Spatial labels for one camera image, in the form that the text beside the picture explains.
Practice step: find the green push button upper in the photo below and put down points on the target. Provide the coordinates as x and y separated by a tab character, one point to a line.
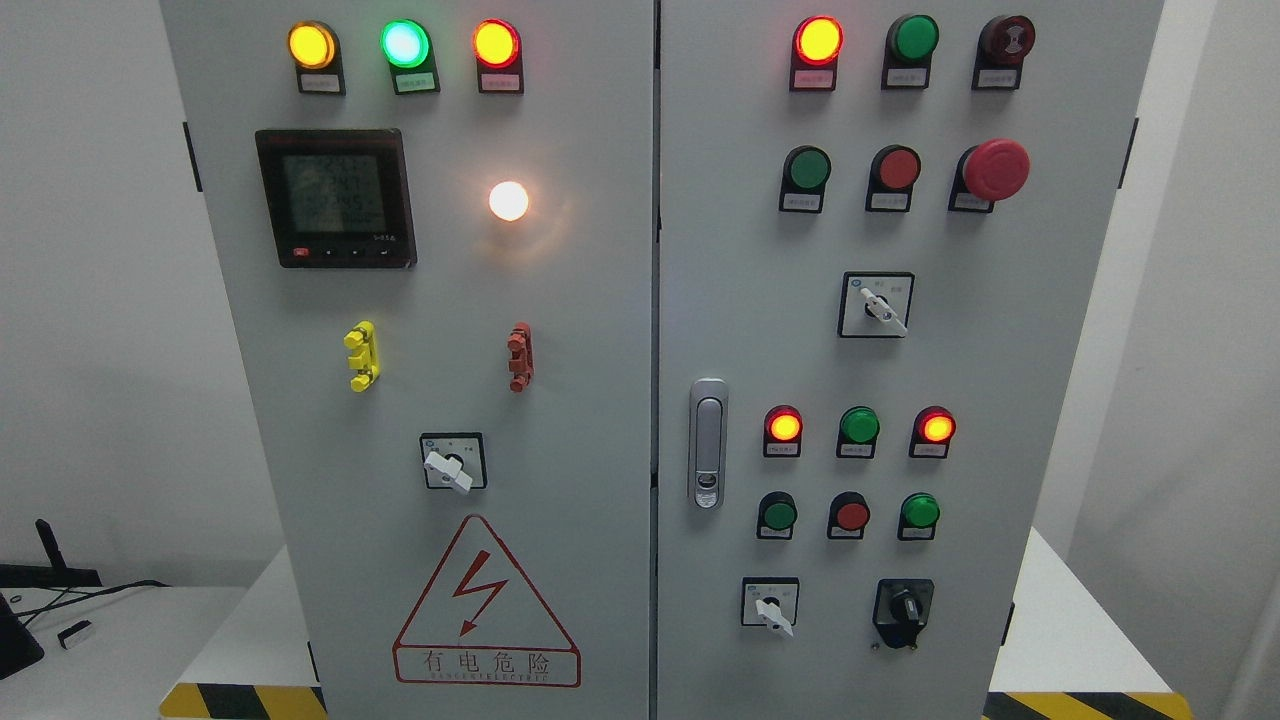
805	173

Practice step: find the green indicator top right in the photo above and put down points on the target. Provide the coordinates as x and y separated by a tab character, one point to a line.
908	50

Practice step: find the grey electrical cabinet left door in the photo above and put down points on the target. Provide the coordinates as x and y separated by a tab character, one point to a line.
568	459

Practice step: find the white selector switch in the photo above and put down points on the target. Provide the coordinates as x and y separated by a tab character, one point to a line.
875	304
770	603

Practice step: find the red lit indicator light left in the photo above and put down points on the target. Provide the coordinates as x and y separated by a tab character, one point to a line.
498	52

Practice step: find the white selector switch left door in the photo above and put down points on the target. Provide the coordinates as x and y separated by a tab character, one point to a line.
454	461

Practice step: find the green indicator middle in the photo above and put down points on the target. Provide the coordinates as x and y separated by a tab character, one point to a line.
858	433

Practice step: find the white selector switch upper right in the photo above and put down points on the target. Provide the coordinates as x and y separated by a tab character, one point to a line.
875	304

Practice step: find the grey electrical cabinet door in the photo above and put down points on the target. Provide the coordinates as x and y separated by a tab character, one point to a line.
751	294
568	459

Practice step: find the red lit indicator middle left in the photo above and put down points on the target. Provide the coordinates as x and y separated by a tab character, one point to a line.
782	432

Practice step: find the grey electrical cabinet right door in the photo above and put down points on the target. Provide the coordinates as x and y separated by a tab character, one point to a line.
751	294

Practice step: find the yellow terminal connector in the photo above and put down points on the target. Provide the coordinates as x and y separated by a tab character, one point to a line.
363	358

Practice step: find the yellow indicator light top left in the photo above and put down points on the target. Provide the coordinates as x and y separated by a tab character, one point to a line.
315	51

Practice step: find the red electric hazard warning sticker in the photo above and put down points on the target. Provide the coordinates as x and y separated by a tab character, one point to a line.
480	621

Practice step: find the black object at left edge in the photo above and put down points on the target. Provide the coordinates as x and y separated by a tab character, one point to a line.
19	649

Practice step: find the black digital power meter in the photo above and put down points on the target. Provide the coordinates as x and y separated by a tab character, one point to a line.
338	198

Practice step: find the red lit indicator top right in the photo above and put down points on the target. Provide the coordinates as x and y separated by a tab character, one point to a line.
817	42

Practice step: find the white table with hazard stripes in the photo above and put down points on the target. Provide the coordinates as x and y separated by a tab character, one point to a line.
1063	657

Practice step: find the silver door handle lock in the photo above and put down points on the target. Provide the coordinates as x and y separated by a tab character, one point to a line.
707	433

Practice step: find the green push button lower right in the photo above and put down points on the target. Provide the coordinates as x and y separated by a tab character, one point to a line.
918	517

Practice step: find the green push button lower left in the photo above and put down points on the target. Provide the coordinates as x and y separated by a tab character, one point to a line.
776	517

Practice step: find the white selector switch lower right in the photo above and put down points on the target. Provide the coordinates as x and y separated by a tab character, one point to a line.
770	603

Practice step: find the dark red buzzer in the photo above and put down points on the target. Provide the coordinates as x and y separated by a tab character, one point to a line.
1002	46

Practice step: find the white glowing lamp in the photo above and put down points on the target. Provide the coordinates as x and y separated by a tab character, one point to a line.
509	201

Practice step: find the green push button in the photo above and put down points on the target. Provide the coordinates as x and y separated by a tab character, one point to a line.
805	173
918	517
776	517

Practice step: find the red indicator middle right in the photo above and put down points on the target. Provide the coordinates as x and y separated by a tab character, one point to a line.
932	432

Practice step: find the red push button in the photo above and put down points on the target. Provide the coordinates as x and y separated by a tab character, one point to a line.
848	517
892	176

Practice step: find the green lit indicator light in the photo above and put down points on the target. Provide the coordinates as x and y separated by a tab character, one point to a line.
411	57

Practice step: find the small white black adapter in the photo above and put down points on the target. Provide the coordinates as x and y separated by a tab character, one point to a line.
75	633

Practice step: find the red push button lower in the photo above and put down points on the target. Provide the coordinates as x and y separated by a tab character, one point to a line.
848	517

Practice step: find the red terminal connector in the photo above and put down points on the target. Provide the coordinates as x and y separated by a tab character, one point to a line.
521	358

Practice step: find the black rotary knob switch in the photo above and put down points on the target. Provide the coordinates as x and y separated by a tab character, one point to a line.
901	612

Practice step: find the red emergency stop mushroom button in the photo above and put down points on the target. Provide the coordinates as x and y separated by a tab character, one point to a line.
989	172

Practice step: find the black device with antenna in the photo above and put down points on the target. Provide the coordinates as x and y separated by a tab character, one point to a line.
57	573

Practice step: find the red push button upper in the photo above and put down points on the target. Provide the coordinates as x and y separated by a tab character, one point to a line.
892	176

